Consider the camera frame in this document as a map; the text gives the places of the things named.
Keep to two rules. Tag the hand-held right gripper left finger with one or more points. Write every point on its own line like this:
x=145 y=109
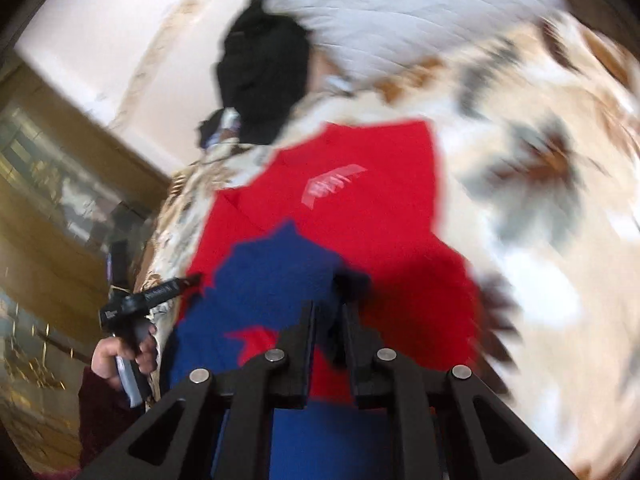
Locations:
x=304 y=360

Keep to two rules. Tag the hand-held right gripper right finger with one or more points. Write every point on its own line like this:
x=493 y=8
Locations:
x=358 y=360

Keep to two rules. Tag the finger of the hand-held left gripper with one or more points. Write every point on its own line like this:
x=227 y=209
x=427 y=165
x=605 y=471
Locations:
x=170 y=287
x=119 y=265

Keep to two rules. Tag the red and blue shirt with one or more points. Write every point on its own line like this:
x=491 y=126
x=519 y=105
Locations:
x=370 y=220

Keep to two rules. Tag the person's left forearm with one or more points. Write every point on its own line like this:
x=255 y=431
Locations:
x=102 y=420

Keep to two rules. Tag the person's left hand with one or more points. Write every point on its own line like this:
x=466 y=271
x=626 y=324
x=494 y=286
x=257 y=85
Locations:
x=107 y=357

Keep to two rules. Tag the wooden glass-front cabinet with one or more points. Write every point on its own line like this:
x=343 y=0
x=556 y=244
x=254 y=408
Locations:
x=55 y=200

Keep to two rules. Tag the small striped dark cloth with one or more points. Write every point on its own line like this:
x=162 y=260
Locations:
x=222 y=130

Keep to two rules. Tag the floral printed blanket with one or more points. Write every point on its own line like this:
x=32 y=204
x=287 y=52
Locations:
x=540 y=240

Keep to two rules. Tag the black cloth pile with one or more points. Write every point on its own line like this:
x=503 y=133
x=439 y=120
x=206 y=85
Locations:
x=262 y=70

